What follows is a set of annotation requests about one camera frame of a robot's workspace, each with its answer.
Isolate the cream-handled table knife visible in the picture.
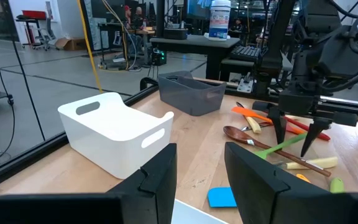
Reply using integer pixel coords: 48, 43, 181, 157
235, 101, 262, 134
272, 156, 339, 170

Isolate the red silicone spoon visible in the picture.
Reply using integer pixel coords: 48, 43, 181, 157
284, 116, 331, 141

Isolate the office chair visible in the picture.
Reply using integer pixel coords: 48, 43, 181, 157
32, 26, 57, 51

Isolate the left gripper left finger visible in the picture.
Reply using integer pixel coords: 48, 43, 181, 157
0, 142, 178, 224

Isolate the yellow silicone spatula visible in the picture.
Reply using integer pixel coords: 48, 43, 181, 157
296, 173, 312, 184

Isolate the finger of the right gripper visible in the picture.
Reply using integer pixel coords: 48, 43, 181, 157
300, 119, 333, 158
267, 108, 288, 146

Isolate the green silicone spatula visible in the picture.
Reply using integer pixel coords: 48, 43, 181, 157
254, 133, 308, 161

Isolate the gray side desk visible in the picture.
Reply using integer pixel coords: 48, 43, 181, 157
150, 34, 241, 81

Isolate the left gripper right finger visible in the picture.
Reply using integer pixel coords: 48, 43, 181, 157
224, 142, 358, 224

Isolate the brown wooden spoon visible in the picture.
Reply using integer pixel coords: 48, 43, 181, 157
223, 125, 332, 177

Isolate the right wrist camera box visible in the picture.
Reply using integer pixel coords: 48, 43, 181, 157
317, 26, 358, 80

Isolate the black equipment case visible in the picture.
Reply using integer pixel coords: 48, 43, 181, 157
163, 27, 188, 40

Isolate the black computer keyboard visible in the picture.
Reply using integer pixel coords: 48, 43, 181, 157
229, 45, 262, 62

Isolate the white wipes canister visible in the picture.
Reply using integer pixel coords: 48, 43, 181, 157
208, 0, 232, 41

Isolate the large white plastic bin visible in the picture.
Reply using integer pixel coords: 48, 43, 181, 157
171, 198, 229, 224

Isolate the black computer tower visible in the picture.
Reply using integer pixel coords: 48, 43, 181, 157
152, 48, 167, 67

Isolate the cardboard box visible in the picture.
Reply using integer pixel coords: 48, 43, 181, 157
55, 37, 86, 52

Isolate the person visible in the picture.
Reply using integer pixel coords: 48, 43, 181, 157
123, 4, 136, 30
134, 6, 147, 29

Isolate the hanging yellow cable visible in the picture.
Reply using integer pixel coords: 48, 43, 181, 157
76, 0, 104, 94

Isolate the orange silicone spatula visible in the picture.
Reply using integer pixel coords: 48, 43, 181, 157
231, 106, 306, 136

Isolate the gray translucent plastic bin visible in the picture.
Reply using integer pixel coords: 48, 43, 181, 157
157, 70, 227, 117

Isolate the small white plastic bin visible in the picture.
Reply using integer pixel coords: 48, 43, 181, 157
57, 91, 175, 180

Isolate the red storage bin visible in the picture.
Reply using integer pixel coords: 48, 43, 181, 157
22, 10, 47, 20

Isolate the green silicone spoon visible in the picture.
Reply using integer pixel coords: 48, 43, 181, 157
329, 177, 346, 194

